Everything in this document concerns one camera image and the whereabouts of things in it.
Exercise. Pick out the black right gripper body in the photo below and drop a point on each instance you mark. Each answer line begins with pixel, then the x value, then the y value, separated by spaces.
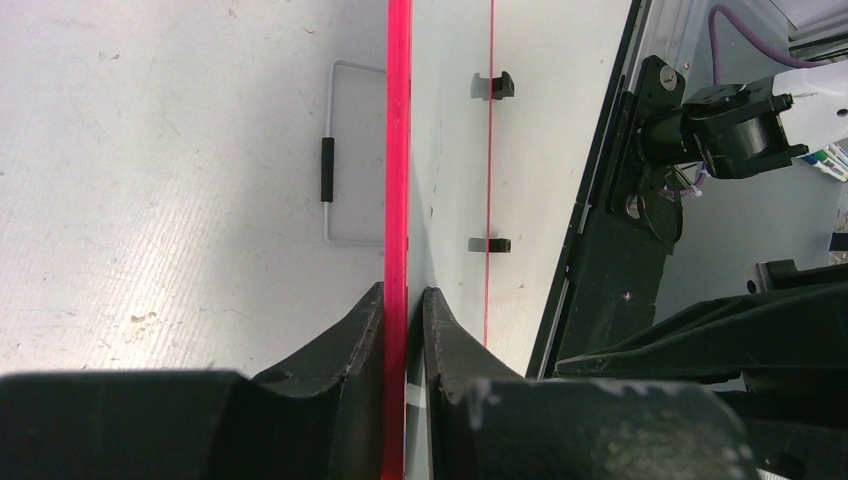
pixel 798 418

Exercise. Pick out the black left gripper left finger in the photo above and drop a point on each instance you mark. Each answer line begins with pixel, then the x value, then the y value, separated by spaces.
pixel 317 414

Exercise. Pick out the pink-framed whiteboard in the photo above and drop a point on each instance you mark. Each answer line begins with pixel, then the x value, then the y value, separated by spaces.
pixel 437 179

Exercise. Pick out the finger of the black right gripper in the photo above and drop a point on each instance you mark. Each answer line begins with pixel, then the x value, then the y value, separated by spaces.
pixel 796 329

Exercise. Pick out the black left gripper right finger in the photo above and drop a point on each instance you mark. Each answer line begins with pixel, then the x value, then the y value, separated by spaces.
pixel 485 421

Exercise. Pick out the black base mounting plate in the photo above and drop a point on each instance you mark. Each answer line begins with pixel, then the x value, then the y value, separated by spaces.
pixel 609 268

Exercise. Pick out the black whiteboard clip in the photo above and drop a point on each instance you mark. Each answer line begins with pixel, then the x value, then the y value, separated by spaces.
pixel 489 245
pixel 497 88

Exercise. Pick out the white wire whiteboard stand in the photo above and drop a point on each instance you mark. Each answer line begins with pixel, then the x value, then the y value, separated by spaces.
pixel 327 156

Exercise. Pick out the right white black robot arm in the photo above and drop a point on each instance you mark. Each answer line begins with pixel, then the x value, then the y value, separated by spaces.
pixel 737 130

